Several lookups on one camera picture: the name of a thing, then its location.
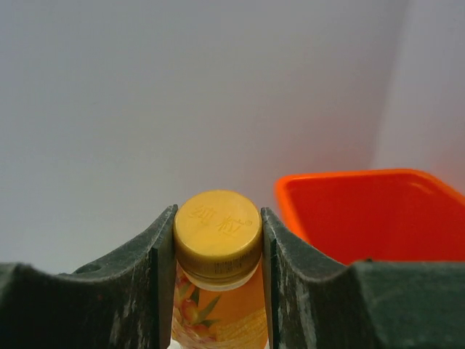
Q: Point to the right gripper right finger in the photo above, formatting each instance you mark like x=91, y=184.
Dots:
x=313, y=301

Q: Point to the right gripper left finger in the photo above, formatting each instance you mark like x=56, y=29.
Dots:
x=123, y=299

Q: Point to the orange juice bottle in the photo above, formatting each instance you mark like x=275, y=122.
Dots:
x=219, y=293

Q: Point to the orange plastic bin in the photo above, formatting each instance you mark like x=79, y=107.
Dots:
x=384, y=214

